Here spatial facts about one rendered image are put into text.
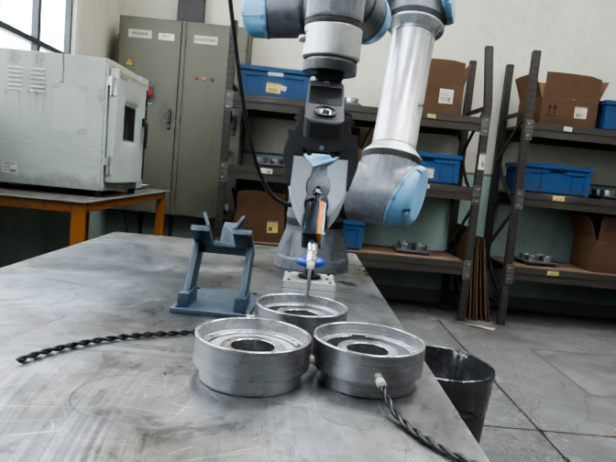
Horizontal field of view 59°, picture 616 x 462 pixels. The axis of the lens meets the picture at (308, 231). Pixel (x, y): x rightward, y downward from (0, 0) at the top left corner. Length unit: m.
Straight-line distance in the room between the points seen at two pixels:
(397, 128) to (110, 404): 0.76
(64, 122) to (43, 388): 2.39
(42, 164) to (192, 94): 1.83
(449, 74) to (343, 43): 3.51
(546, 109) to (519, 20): 0.94
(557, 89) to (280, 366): 4.10
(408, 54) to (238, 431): 0.85
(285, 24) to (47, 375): 0.58
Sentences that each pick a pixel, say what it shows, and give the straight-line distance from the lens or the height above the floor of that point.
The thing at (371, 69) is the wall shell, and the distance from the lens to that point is 4.66.
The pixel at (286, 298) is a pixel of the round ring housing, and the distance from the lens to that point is 0.67.
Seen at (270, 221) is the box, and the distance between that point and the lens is 4.05.
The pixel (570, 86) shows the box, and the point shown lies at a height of 1.79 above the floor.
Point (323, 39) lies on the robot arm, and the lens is 0.71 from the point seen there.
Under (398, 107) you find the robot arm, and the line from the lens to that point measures 1.07.
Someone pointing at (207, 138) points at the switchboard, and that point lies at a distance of 4.37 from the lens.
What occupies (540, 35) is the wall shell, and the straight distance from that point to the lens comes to 5.07.
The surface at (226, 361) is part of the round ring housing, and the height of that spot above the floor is 0.83.
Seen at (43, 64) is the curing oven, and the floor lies 1.37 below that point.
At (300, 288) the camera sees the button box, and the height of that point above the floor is 0.84.
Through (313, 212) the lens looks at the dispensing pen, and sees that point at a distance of 0.69.
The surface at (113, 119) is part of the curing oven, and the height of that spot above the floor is 1.15.
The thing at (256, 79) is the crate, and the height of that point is 1.63.
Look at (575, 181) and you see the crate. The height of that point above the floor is 1.11.
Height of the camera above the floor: 0.99
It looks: 6 degrees down
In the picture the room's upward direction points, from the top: 5 degrees clockwise
